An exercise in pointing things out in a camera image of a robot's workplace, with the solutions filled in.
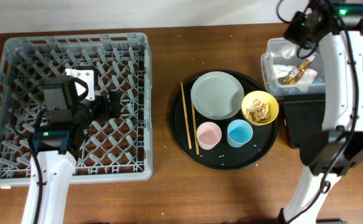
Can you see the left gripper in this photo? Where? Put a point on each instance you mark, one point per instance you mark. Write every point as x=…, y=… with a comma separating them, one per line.
x=105, y=111

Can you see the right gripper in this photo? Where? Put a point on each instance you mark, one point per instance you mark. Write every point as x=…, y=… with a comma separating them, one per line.
x=295, y=32

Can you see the gold foil wrapper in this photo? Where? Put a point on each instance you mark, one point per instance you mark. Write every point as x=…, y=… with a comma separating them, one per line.
x=296, y=73

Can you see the wooden chopstick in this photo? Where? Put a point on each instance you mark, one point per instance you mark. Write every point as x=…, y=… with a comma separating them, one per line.
x=185, y=116
x=194, y=126

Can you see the yellow bowl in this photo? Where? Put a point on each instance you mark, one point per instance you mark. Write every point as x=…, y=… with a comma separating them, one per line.
x=265, y=97

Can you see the food scraps and rice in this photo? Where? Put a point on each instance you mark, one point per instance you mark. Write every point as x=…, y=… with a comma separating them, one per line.
x=259, y=111

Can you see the grey round plate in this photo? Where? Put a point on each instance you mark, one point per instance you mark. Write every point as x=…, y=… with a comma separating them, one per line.
x=217, y=95

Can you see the pink cup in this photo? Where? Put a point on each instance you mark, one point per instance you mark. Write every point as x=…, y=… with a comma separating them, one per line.
x=209, y=135

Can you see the light blue cup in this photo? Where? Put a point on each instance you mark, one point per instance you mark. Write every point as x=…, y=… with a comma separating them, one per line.
x=239, y=132

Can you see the white paper napkin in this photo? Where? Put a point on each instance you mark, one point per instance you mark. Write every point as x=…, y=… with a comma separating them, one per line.
x=281, y=71

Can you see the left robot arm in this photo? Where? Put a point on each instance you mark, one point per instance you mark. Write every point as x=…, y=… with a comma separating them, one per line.
x=60, y=129

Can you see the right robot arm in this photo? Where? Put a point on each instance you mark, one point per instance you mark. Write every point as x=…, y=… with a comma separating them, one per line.
x=328, y=155

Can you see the clear plastic waste bin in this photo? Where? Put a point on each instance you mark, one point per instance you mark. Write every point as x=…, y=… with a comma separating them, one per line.
x=275, y=86

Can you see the grey plastic dishwasher rack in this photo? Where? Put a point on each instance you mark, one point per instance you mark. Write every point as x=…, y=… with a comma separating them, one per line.
x=119, y=149

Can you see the black rectangular tray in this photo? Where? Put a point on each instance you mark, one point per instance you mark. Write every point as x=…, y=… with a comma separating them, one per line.
x=303, y=116

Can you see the round black serving tray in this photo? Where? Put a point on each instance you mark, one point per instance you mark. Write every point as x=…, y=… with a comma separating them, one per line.
x=222, y=156

